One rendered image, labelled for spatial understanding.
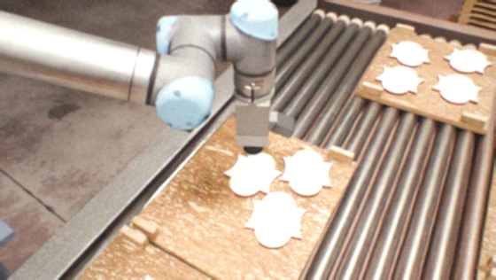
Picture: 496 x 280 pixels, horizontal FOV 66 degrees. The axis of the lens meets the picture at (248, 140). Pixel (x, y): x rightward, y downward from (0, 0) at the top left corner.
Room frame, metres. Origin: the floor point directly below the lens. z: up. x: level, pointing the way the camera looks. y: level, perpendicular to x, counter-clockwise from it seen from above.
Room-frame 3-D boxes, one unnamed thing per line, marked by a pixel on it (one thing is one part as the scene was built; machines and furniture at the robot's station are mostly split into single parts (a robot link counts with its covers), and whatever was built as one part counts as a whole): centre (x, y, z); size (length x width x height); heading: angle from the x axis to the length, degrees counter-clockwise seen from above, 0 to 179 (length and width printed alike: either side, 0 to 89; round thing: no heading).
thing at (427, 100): (0.99, -0.56, 0.94); 0.41 x 0.35 x 0.04; 151
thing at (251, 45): (0.57, -0.01, 1.29); 0.09 x 0.08 x 0.11; 91
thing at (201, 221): (0.53, -0.01, 0.93); 0.41 x 0.35 x 0.02; 150
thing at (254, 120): (0.57, -0.03, 1.13); 0.12 x 0.09 x 0.16; 86
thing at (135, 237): (0.41, 0.22, 0.95); 0.06 x 0.02 x 0.03; 60
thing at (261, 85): (0.57, -0.01, 1.21); 0.08 x 0.08 x 0.05
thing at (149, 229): (0.43, 0.21, 0.95); 0.06 x 0.02 x 0.03; 60
